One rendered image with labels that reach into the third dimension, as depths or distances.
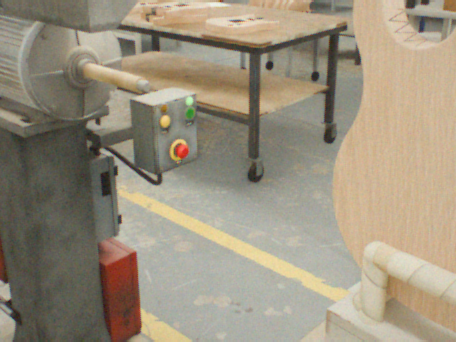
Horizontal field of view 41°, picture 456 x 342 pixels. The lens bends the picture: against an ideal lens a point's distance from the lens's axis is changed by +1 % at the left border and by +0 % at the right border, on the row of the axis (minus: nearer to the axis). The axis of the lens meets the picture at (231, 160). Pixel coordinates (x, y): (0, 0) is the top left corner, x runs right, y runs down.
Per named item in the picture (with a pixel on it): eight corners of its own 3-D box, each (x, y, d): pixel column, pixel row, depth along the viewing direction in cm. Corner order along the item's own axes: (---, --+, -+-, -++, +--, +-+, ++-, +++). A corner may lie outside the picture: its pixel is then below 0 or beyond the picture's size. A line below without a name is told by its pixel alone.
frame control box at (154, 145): (90, 177, 176) (81, 91, 166) (147, 156, 190) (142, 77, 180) (143, 202, 160) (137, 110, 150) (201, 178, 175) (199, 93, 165)
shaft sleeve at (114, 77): (86, 61, 134) (97, 65, 136) (82, 75, 134) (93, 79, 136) (137, 75, 123) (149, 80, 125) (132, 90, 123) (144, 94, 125)
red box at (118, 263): (69, 315, 204) (57, 220, 190) (100, 299, 213) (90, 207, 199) (113, 349, 189) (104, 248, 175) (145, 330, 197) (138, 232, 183)
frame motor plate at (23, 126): (-44, 106, 163) (-47, 93, 162) (37, 89, 179) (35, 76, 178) (25, 139, 140) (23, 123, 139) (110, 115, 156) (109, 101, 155)
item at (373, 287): (352, 317, 77) (358, 254, 73) (367, 306, 79) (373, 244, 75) (374, 329, 75) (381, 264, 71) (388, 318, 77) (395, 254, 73)
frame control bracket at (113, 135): (92, 145, 161) (91, 132, 159) (147, 128, 174) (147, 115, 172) (101, 149, 158) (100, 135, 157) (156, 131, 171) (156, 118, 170)
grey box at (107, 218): (66, 230, 188) (45, 56, 167) (95, 218, 195) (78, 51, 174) (95, 247, 178) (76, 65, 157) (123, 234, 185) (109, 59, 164)
